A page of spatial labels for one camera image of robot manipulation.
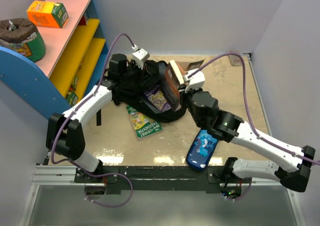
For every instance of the purple colourful book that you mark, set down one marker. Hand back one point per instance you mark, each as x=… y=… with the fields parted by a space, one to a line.
x=156 y=98

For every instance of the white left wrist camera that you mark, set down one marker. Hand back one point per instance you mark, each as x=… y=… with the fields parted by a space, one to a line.
x=140 y=57

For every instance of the brown green toy stump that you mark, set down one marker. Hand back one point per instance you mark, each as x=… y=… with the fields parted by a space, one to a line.
x=23 y=37

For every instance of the green box on shelf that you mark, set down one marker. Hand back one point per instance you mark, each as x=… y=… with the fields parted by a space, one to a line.
x=71 y=98
x=74 y=84

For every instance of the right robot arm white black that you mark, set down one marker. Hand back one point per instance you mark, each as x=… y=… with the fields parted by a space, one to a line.
x=287 y=164

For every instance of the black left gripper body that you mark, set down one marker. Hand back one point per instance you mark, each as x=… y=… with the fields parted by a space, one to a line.
x=134 y=73

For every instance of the black student backpack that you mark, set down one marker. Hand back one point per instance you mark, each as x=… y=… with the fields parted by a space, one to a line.
x=133 y=95

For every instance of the aluminium rail frame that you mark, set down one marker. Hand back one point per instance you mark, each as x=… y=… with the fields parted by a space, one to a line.
x=247 y=189

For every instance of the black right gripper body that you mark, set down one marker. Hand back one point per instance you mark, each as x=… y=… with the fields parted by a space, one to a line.
x=200 y=123

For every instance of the blue shark pencil case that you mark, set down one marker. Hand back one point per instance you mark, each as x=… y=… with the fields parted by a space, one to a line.
x=201 y=151

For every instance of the green treehouse book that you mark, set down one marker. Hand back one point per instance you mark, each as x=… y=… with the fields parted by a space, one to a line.
x=143 y=125

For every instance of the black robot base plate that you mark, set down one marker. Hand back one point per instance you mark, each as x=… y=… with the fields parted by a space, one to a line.
x=157 y=178

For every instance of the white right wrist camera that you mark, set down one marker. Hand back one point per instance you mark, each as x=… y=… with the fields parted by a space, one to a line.
x=194 y=82

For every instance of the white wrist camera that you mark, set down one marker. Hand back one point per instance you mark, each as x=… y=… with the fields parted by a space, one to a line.
x=140 y=57
x=194 y=82

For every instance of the orange green crayon box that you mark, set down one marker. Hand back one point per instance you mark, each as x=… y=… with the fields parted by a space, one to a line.
x=46 y=13

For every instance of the blue shelf unit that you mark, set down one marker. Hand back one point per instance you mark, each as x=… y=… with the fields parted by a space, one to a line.
x=37 y=74

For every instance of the dark tale book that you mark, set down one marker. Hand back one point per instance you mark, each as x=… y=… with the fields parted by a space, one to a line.
x=172 y=82

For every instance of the beige pink eraser box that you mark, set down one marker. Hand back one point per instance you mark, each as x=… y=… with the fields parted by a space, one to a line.
x=235 y=60

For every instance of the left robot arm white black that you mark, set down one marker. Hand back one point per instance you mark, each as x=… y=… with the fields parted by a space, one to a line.
x=65 y=137

